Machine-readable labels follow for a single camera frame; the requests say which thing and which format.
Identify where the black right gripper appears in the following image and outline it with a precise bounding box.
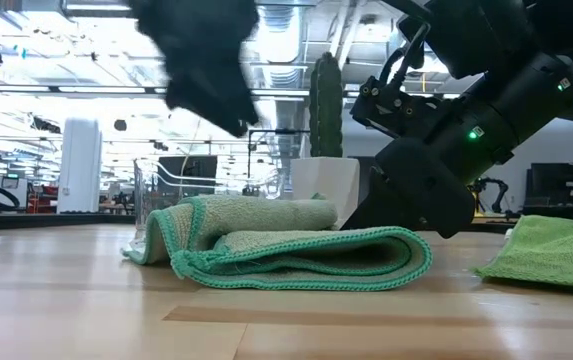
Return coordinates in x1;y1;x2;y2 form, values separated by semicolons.
341;137;475;239

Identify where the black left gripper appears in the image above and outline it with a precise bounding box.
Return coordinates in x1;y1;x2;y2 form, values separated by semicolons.
130;0;261;139

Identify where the pale green towel teal edge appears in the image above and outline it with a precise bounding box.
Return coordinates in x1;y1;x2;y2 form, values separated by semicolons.
120;193;435;292

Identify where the bright green microfiber towel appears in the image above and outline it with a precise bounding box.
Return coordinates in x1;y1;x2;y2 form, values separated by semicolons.
473;214;573;292

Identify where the white hexagonal plant pot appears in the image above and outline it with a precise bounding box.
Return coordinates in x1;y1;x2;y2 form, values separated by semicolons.
290;156;361;229

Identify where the black monitor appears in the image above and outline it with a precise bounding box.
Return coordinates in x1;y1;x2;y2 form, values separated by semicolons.
158;155;218;197

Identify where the green cactus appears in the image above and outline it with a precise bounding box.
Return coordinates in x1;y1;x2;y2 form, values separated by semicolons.
308;51;345;159

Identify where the clear plastic bin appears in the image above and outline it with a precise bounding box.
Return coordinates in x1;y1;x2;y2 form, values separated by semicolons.
133;158;287;236

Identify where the white pillar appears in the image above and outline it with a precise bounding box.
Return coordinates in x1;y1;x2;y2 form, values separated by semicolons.
57;117;103;215

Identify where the black equipment shelf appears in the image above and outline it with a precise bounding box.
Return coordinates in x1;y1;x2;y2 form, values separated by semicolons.
522;162;573;222

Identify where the silver ventilation duct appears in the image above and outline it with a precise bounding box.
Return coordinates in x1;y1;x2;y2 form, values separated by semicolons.
255;4;297;119

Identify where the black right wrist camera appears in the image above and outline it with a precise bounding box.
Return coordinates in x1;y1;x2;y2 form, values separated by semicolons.
349;22;450;141

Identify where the black aluminium table frame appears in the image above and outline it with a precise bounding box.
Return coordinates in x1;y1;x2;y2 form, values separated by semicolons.
0;212;517;234

